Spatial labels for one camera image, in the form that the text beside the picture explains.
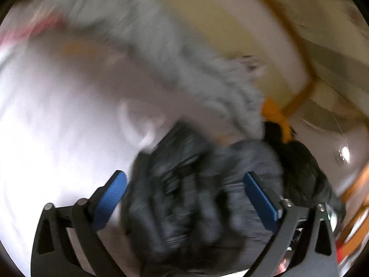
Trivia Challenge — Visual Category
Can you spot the black quilted puffer jacket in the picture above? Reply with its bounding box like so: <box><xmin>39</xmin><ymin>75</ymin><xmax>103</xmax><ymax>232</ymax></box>
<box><xmin>122</xmin><ymin>121</ymin><xmax>283</xmax><ymax>276</ymax></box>

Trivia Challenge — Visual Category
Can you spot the dark green down coat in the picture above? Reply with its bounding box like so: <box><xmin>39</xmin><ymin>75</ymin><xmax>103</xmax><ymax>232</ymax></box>
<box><xmin>264</xmin><ymin>121</ymin><xmax>346</xmax><ymax>222</ymax></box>

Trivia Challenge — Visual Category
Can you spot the orange pillow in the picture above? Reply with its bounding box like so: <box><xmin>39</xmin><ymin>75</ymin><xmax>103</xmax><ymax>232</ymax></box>
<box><xmin>262</xmin><ymin>98</ymin><xmax>293</xmax><ymax>143</ymax></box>

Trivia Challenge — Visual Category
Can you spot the crumpled grey cloth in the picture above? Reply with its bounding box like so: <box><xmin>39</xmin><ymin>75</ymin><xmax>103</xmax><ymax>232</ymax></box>
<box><xmin>237</xmin><ymin>55</ymin><xmax>265</xmax><ymax>72</ymax></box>

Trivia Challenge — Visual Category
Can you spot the checkered overhead bed sheet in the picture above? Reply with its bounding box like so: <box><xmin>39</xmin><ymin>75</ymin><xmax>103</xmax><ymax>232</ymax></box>
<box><xmin>274</xmin><ymin>0</ymin><xmax>368</xmax><ymax>114</ymax></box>

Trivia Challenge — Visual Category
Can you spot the pink white cloth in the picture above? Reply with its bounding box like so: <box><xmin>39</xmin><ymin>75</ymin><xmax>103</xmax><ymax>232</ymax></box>
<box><xmin>1</xmin><ymin>12</ymin><xmax>66</xmax><ymax>46</ymax></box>

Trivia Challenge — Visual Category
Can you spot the light grey-blue duvet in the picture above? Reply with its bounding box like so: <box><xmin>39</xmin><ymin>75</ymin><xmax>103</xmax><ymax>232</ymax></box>
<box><xmin>43</xmin><ymin>0</ymin><xmax>265</xmax><ymax>139</ymax></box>

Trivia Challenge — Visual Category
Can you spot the wooden bunk bed frame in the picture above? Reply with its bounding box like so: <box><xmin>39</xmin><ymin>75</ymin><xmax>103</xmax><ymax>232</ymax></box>
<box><xmin>260</xmin><ymin>0</ymin><xmax>368</xmax><ymax>261</ymax></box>

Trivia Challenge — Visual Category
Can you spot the wall night light socket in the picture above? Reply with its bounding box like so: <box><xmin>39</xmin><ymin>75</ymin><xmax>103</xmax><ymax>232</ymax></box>
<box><xmin>336</xmin><ymin>145</ymin><xmax>351</xmax><ymax>166</ymax></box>

